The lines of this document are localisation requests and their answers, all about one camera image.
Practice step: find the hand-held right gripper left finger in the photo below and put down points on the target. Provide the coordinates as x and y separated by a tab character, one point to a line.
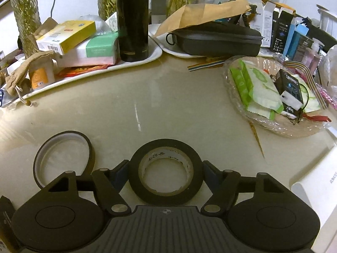
121	175

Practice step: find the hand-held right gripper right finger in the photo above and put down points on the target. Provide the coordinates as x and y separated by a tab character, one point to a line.
209	175

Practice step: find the black electrical tape roll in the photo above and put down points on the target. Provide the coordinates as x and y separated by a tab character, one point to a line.
134	174

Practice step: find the amber tape roll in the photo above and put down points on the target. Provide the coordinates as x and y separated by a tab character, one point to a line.
90	150

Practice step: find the clear plastic basket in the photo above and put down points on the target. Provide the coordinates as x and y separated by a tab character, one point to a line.
289	129

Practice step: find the green wet wipe packets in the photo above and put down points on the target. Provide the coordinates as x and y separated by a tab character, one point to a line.
260	89

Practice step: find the white power bank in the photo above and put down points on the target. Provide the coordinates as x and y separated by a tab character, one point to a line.
313	187

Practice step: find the small black box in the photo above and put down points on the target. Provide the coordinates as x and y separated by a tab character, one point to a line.
289	87

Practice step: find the black card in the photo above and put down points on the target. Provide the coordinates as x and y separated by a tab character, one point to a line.
6	221

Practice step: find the large white tray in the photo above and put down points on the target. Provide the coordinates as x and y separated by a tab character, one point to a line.
152	54

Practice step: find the green tissue pack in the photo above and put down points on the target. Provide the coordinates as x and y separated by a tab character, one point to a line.
100	50

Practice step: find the orange label bottle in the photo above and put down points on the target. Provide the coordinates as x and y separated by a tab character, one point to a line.
40	76

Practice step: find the black zip case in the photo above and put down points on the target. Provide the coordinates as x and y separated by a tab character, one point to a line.
218	40

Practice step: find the yellow cardboard box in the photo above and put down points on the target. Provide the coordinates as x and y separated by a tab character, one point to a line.
65	35

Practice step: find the black thermos bottle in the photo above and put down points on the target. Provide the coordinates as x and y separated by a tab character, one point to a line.
133	18

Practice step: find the pink bottle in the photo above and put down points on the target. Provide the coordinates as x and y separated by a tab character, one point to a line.
313	56

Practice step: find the blue carton box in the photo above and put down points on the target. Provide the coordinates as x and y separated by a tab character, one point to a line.
297	42

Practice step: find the black carton box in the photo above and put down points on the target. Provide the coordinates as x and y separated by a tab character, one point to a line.
280	31

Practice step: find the brown paper envelope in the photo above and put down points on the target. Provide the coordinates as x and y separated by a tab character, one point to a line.
200	13

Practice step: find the white carton box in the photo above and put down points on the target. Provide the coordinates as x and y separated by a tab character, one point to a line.
256	15

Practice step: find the glass vase with dried flowers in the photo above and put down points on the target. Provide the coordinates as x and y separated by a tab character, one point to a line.
25	13

